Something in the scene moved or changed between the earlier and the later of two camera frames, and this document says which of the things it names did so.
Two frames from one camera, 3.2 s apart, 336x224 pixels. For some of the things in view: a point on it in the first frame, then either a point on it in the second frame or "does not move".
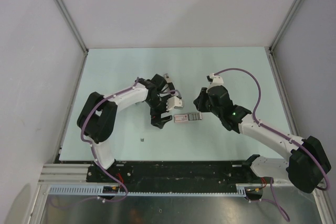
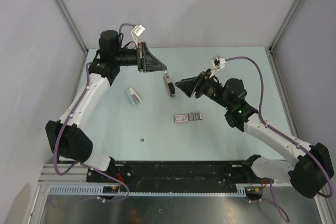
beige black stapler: [170, 85] does not move
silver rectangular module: [186, 117] does not move
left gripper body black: [158, 106] → [134, 57]
